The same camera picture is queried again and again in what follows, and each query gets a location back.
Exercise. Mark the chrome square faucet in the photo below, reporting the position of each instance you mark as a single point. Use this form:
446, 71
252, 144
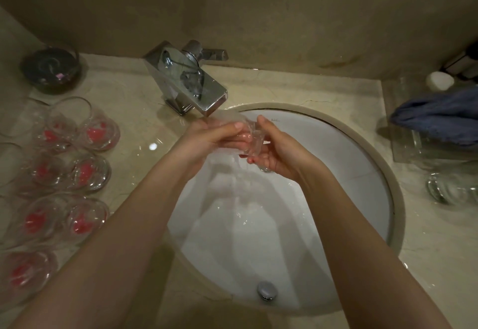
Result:
186, 75

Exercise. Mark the white oval sink basin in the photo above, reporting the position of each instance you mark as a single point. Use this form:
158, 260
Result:
283, 228

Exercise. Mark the clear glass tumbler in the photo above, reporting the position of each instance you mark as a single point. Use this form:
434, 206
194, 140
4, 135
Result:
452, 188
254, 142

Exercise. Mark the person's left hand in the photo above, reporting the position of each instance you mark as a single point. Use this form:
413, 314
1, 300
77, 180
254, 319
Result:
201, 142

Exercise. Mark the person's right forearm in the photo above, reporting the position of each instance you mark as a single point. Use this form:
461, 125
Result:
366, 254

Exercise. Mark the person's left thumb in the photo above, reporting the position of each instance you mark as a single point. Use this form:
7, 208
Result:
231, 128

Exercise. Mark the blue towel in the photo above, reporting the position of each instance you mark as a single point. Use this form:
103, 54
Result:
440, 116

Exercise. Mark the white soap bar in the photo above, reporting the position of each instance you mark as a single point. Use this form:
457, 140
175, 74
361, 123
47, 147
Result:
440, 81

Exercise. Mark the clear glass tray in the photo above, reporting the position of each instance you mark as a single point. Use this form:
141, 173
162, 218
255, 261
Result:
410, 142

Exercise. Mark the chrome drain plug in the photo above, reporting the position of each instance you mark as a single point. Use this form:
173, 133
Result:
267, 290

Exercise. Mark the dark glass bowl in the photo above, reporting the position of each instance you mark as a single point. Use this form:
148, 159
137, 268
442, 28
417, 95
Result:
50, 68

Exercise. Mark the person's right hand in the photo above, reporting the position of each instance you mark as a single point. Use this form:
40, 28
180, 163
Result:
287, 153

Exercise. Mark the person's right thumb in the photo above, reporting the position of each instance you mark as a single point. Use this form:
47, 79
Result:
263, 128

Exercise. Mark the person's left forearm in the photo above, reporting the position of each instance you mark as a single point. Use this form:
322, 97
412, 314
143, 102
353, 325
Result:
112, 250

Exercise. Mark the cluster of red-bottomed drinking glasses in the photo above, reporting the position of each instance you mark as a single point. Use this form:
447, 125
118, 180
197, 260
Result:
80, 172

